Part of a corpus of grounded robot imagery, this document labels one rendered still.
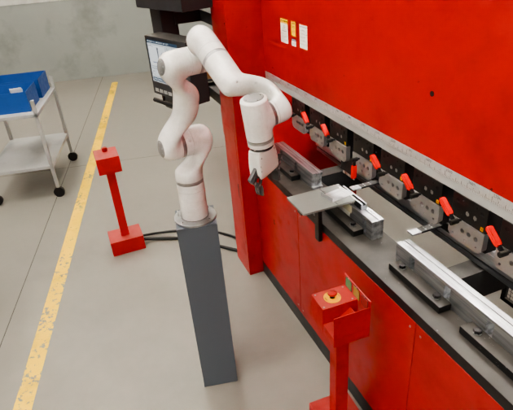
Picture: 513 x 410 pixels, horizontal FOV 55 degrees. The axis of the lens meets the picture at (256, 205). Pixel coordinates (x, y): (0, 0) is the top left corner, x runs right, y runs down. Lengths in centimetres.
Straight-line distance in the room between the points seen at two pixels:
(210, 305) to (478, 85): 154
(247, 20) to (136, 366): 202
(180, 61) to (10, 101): 328
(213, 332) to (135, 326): 84
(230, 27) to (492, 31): 162
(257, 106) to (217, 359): 159
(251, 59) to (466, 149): 158
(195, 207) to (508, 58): 132
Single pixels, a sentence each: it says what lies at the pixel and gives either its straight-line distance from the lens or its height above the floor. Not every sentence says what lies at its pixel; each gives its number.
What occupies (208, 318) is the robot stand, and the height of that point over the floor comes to 47.
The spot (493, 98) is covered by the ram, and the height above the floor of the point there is 167.
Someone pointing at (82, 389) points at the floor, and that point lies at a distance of 302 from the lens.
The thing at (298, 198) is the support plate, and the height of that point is 100.
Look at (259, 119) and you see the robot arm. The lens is 146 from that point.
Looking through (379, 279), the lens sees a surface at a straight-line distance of 204.
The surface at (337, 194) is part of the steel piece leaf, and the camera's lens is 235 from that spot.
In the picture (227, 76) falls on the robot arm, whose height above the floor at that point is 173.
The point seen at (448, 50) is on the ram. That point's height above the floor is 176.
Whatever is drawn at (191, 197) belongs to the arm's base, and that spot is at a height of 113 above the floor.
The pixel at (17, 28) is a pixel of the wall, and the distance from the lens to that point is 950.
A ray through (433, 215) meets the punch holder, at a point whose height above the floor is 121.
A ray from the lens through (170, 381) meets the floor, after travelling 289.
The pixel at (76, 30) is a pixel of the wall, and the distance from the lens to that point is 932.
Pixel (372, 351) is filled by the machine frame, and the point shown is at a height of 45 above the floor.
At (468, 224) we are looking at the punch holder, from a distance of 170.
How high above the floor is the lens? 212
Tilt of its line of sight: 29 degrees down
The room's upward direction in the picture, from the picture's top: 5 degrees counter-clockwise
